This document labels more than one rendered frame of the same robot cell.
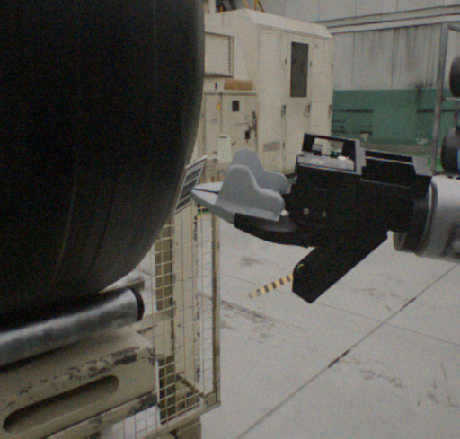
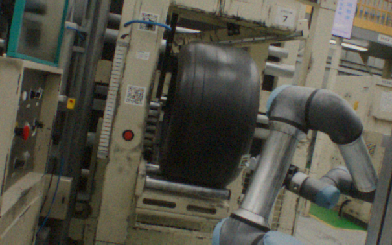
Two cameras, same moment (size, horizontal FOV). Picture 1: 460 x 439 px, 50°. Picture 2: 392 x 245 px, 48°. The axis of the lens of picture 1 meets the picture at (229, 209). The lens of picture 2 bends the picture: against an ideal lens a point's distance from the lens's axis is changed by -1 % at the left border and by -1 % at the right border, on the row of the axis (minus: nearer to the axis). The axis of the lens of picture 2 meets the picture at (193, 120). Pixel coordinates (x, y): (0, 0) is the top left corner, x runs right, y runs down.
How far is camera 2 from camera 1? 1.24 m
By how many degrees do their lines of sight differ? 33
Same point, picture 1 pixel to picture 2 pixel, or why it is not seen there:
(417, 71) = not seen: outside the picture
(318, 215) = not seen: hidden behind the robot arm
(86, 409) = (206, 214)
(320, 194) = not seen: hidden behind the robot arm
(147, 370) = (225, 212)
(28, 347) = (197, 191)
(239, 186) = (253, 163)
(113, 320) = (220, 194)
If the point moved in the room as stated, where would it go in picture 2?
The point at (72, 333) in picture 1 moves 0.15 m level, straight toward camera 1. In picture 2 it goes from (208, 193) to (200, 200)
